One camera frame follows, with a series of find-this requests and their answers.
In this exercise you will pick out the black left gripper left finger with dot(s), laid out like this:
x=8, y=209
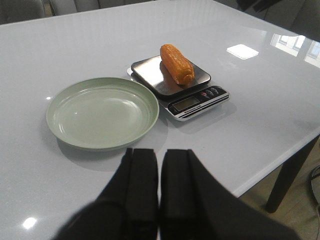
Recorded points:
x=126, y=209

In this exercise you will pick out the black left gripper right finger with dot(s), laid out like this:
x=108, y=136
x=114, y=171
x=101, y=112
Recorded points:
x=195, y=206

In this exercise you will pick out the orange corn cob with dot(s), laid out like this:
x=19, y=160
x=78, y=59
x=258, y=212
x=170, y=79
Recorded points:
x=179, y=67

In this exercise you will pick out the light green round plate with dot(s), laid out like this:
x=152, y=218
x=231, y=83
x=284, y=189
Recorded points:
x=102, y=114

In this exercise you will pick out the black table leg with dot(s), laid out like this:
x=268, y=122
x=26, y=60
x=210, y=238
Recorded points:
x=288, y=172

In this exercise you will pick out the black silver kitchen scale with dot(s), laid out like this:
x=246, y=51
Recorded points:
x=182, y=102

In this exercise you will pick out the right grey upholstered chair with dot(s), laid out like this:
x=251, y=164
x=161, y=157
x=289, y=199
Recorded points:
x=65, y=7

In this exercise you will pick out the grey upholstered chair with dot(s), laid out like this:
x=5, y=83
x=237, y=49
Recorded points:
x=12, y=11
x=65, y=7

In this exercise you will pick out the left grey upholstered chair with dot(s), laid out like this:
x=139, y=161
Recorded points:
x=12, y=11

